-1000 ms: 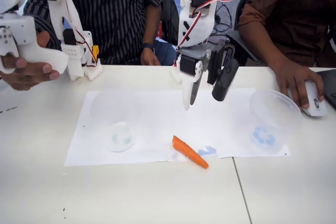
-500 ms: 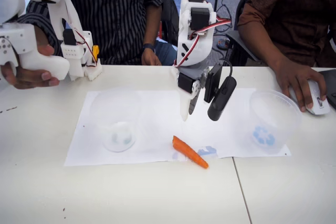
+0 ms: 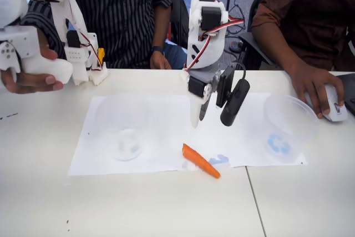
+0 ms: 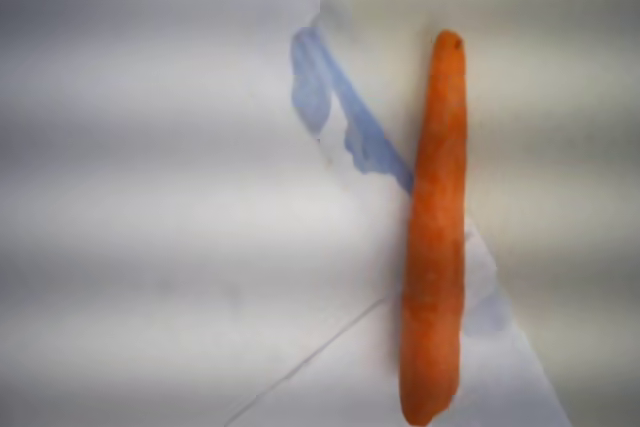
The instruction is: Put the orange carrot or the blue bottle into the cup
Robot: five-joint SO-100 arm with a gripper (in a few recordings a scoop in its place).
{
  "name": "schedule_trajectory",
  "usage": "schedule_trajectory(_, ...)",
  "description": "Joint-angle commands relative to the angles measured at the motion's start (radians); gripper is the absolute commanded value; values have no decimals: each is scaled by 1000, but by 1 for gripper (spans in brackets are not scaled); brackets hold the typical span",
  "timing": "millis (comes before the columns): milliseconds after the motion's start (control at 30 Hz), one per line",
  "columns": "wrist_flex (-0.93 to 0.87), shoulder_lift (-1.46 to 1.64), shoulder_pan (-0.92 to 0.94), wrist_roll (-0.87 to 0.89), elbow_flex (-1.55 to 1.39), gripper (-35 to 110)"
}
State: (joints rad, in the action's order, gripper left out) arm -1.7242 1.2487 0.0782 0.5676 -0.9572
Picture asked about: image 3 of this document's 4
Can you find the orange carrot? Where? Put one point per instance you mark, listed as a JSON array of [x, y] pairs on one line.
[[199, 160]]

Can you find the white computer mouse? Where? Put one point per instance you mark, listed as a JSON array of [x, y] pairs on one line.
[[337, 113]]

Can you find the white leader arm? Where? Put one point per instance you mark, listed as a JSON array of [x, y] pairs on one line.
[[69, 12]]

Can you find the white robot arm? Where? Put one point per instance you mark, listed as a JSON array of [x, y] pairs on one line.
[[205, 51]]

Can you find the brown-shirt person's right forearm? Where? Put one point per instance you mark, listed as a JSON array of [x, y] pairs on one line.
[[277, 48]]

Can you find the striped-shirt person's left forearm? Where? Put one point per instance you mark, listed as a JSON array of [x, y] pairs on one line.
[[162, 26]]

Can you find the striped-shirt person's left hand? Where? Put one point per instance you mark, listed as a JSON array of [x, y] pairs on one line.
[[159, 60]]

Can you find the brown-shirt person's right hand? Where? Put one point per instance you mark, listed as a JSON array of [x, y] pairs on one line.
[[310, 81]]

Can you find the striped-shirt person's right hand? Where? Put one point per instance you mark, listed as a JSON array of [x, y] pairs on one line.
[[30, 84]]

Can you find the black webcam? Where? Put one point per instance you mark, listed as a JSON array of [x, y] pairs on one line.
[[233, 103]]

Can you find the plain white paper sheet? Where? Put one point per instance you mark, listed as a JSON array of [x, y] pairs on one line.
[[166, 140]]

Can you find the black wristwatch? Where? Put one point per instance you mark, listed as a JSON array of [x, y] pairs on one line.
[[157, 49]]

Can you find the small colourful floor object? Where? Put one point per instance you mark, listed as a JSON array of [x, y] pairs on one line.
[[235, 46]]

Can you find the black office chair with armrest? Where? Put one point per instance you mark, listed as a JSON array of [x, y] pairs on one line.
[[258, 51]]

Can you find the dark office chair backrest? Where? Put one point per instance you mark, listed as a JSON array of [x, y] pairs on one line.
[[177, 12]]

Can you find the tall clear plastic cup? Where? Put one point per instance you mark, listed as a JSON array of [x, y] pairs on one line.
[[126, 148]]

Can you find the wide clear plastic bowl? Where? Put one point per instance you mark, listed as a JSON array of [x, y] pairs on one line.
[[288, 137]]

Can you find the yellow table clamp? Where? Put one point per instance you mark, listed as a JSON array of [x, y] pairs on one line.
[[101, 57]]

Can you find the person in striped shirt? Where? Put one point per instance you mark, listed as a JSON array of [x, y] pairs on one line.
[[119, 12]]

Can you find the person in brown shirt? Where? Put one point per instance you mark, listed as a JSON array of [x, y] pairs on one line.
[[305, 4]]

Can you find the black keyboard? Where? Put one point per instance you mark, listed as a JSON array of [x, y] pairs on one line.
[[350, 90]]

